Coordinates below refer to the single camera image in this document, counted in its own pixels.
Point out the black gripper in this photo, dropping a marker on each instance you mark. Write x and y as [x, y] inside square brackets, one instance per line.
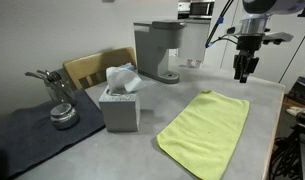
[246, 61]

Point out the yellow microfiber cloth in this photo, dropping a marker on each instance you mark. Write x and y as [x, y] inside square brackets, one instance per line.
[204, 135]

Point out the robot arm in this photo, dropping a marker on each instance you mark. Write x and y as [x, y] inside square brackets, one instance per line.
[252, 31]

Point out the lower coffee pod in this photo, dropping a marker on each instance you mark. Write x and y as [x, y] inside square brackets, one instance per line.
[198, 63]

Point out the coffee pod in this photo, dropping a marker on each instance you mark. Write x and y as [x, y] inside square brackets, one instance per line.
[189, 62]
[198, 63]

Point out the upper coffee pod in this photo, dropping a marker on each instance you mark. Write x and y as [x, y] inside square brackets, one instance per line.
[189, 62]

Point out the microwave oven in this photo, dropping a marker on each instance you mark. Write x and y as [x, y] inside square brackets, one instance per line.
[201, 8]

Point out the grey single-serve coffee maker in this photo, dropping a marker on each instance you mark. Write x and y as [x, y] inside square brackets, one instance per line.
[153, 40]

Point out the grey tissue box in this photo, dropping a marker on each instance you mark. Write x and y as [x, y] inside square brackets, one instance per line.
[119, 101]

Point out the wooden chair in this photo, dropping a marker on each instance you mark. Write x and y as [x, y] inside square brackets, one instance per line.
[91, 68]

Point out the glass jar lid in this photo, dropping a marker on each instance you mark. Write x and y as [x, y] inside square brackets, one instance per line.
[63, 116]

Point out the dark grey placemat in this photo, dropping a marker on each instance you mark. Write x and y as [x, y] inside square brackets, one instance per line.
[28, 137]

